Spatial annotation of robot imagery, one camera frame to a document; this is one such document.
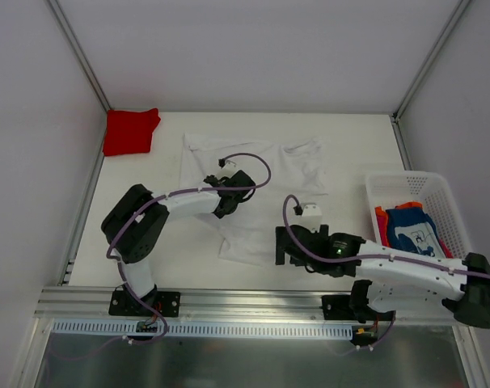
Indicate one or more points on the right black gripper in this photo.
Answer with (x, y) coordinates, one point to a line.
(280, 246)

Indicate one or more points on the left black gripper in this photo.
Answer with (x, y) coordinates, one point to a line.
(214, 180)

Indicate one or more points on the white t-shirt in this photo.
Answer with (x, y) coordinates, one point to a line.
(249, 232)

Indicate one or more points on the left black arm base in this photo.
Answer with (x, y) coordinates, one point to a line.
(167, 303)

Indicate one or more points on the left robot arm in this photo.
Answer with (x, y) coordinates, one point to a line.
(133, 226)

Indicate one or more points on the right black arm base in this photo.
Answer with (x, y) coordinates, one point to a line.
(342, 307)

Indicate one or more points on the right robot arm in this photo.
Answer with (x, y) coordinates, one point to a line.
(386, 279)

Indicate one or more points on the orange garment in basket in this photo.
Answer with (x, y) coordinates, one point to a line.
(382, 218)

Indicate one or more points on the white plastic laundry basket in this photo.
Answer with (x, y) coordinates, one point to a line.
(388, 189)

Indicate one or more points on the red folded t-shirt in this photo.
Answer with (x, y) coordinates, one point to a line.
(130, 132)

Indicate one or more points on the blue printed t-shirt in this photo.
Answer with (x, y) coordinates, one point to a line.
(408, 214)

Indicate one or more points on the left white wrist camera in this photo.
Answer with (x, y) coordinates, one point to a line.
(227, 168)

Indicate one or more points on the white slotted cable duct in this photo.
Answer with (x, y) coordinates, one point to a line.
(318, 331)

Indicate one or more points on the aluminium mounting rail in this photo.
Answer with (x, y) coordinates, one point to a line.
(204, 305)

